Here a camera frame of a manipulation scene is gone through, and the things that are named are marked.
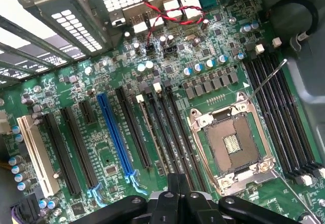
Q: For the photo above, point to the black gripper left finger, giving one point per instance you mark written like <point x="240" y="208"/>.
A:
<point x="167" y="208"/>

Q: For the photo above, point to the black RAM slot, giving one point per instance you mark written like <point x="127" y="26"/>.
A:
<point x="271" y="122"/>
<point x="174" y="137"/>
<point x="139" y="98"/>
<point x="289" y="116"/>
<point x="297" y="112"/>
<point x="162" y="137"/>
<point x="185" y="137"/>
<point x="280" y="120"/>

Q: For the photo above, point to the open grey PC case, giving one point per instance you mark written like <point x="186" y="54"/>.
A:
<point x="76" y="18"/>

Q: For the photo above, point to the short black expansion slot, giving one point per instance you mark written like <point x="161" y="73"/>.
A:
<point x="87" y="112"/>

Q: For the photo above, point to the white expansion slot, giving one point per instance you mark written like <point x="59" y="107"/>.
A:
<point x="38" y="155"/>

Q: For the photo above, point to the blue expansion slot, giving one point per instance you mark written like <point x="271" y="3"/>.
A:
<point x="115" y="135"/>

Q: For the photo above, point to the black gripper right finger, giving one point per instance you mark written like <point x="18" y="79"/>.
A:
<point x="198" y="208"/>

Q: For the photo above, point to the long black expansion slot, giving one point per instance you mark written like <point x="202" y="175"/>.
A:
<point x="80" y="147"/>
<point x="62" y="155"/>
<point x="133" y="128"/>

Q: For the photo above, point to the silver CPU socket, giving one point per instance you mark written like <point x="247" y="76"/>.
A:
<point x="233" y="142"/>

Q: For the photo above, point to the thin metal locking lever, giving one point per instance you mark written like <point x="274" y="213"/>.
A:
<point x="267" y="79"/>
<point x="294" y="194"/>

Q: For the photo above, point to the green motherboard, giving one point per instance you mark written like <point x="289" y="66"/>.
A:
<point x="106" y="155"/>

